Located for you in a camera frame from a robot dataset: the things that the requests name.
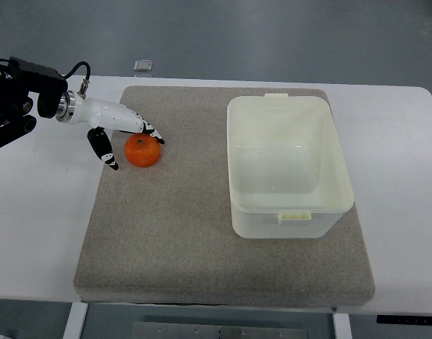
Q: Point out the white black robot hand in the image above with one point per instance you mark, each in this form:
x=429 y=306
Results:
x=101 y=115

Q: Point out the orange fruit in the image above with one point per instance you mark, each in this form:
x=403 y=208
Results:
x=142 y=150

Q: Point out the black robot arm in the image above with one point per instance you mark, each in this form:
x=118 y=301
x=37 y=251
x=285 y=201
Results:
x=19 y=78

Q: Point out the white plastic box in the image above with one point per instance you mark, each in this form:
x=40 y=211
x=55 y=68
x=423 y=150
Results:
x=286 y=169

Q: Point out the small silver floor plate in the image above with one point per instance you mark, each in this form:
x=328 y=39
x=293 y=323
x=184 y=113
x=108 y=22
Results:
x=143 y=65

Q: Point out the grey felt mat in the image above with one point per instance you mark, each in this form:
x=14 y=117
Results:
x=163 y=234

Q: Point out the white table leg left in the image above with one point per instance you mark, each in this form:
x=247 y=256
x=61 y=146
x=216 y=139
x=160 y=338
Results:
x=76 y=320

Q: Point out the white table leg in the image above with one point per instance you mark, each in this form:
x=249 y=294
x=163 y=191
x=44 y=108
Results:
x=342 y=326
x=76 y=320

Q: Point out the white table leg right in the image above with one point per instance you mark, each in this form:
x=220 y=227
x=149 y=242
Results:
x=342 y=326

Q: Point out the black table control panel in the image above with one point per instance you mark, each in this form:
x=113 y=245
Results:
x=404 y=320

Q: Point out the metal base plate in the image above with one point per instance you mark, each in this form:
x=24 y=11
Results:
x=185 y=330

